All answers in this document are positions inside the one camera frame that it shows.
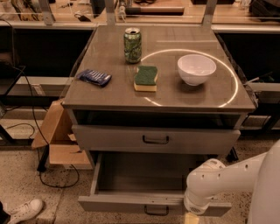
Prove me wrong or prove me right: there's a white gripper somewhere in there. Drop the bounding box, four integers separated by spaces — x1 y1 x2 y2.
184 191 213 224

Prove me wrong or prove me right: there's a grey drawer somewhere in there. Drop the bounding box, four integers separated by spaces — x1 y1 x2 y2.
77 151 233 217
72 125 240 154

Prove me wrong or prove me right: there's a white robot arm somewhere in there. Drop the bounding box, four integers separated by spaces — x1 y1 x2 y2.
184 141 280 224

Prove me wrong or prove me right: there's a grey top drawer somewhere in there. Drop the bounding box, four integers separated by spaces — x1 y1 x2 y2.
72 125 240 154

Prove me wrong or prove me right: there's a grey drawer cabinet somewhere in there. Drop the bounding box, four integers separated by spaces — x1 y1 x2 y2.
61 24 256 165

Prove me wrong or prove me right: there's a green yellow sponge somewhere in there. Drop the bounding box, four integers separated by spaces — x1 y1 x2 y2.
134 66 158 92

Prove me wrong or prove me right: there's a white bowl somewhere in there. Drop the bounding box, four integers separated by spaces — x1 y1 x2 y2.
177 54 216 86

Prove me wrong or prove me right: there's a cardboard box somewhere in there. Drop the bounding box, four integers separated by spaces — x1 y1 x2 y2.
31 100 93 170

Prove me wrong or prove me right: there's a white sneaker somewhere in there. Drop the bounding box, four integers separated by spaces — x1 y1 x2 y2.
0 199 44 224

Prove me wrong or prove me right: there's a green soda can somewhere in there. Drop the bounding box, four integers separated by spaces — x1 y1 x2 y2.
123 27 142 63

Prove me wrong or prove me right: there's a black floor cable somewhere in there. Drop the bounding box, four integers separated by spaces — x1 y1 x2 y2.
0 17 81 188

